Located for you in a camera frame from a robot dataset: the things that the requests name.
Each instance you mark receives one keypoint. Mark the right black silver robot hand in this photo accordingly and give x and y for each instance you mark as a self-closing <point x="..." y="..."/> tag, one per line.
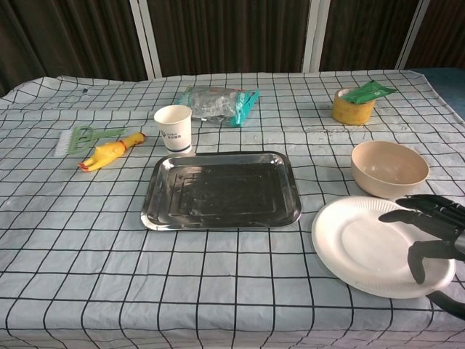
<point x="448" y="221"/>

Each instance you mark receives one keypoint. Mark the beige bowl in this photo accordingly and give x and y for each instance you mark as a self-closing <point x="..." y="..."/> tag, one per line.
<point x="385" y="181"/>

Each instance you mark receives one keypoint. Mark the white paper plate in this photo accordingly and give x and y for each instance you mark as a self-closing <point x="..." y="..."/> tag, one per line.
<point x="363" y="247"/>

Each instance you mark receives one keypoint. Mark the white paper cup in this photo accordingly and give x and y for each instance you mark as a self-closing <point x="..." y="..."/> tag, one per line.
<point x="174" y="127"/>

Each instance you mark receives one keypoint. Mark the rectangular metal tray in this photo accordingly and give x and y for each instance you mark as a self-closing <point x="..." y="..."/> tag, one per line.
<point x="218" y="192"/>

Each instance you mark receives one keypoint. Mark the yellow tape roll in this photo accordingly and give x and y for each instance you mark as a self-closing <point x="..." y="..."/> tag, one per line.
<point x="350" y="112"/>

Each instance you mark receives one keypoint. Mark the green foil packet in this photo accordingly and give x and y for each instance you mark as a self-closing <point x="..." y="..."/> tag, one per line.
<point x="370" y="94"/>

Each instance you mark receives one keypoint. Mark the light blue checkered tablecloth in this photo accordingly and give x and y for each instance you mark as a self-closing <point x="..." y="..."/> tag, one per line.
<point x="232" y="272"/>

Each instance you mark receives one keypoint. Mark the teal clear plastic snack bag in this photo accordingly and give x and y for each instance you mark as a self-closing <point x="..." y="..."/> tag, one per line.
<point x="214" y="105"/>

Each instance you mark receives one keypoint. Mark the yellow rubber chicken toy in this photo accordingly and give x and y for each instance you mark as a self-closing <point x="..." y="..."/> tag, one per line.
<point x="105" y="151"/>

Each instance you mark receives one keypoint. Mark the green cleaning brush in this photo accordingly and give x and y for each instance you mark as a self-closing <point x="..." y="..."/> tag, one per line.
<point x="81" y="140"/>

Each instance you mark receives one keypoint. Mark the white partition frame post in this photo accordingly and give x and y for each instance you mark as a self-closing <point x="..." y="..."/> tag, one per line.
<point x="144" y="36"/>
<point x="315" y="36"/>
<point x="412" y="36"/>

